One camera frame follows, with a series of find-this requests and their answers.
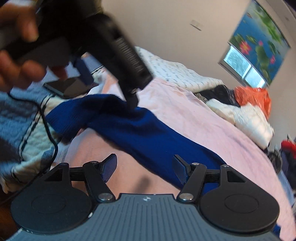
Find blue knit garment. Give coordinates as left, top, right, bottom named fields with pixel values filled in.
left=45, top=94, right=228, bottom=193

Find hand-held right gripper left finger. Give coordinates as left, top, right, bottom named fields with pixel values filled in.
left=44, top=153, right=118, bottom=203

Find black phone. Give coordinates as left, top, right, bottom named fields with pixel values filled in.
left=43, top=77, right=93, bottom=99

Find pink floral bedsheet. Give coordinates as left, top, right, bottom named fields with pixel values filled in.
left=50, top=76, right=295, bottom=241

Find red garment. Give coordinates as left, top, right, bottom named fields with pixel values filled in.
left=281, top=138, right=296, bottom=161

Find person's left hand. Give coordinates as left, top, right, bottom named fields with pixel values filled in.
left=0, top=6, right=68, bottom=93

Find black cable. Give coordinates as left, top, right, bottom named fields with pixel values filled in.
left=0, top=93, right=59, bottom=205

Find leopard print fuzzy garment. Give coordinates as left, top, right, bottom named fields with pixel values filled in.
left=268, top=148, right=283, bottom=175

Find white quilted jacket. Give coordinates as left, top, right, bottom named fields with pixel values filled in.
left=206, top=98, right=275, bottom=150

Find window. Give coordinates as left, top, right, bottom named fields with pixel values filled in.
left=218, top=45, right=269, bottom=88

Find orange plastic bag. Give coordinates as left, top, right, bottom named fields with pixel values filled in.
left=234, top=86, right=272, bottom=118

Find white wall switch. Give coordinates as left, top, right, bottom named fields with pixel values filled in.
left=190, top=19, right=204, bottom=30

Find blue white striped quilt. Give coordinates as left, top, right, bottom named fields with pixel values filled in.
left=0, top=82, right=104, bottom=194

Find lotus print roller blind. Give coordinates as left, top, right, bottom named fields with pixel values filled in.
left=228, top=0, right=291, bottom=87

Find dark patterned clothes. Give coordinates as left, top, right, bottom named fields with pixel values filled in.
left=194, top=85, right=241, bottom=108

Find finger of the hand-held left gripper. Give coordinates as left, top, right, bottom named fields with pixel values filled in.
left=125, top=89, right=139, bottom=110

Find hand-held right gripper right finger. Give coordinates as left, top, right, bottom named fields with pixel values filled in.
left=173, top=155, right=249, bottom=202

